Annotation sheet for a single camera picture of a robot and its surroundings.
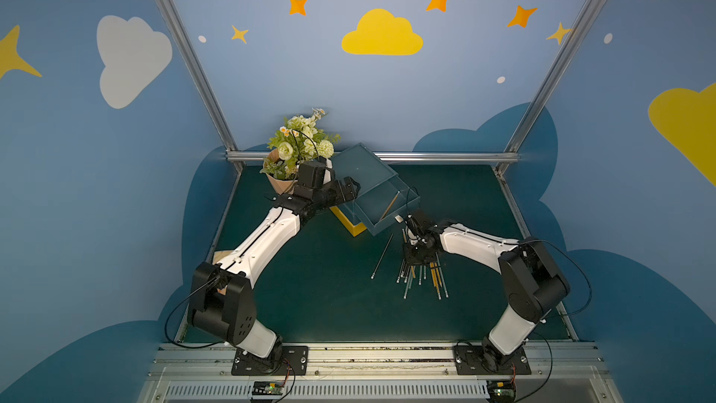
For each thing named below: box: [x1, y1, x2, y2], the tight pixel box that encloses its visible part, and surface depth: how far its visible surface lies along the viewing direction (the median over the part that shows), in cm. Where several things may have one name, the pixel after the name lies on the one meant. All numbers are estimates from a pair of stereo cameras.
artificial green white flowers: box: [260, 108, 342, 181], surface depth 92 cm
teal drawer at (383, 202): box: [353, 174, 421, 237], surface depth 90 cm
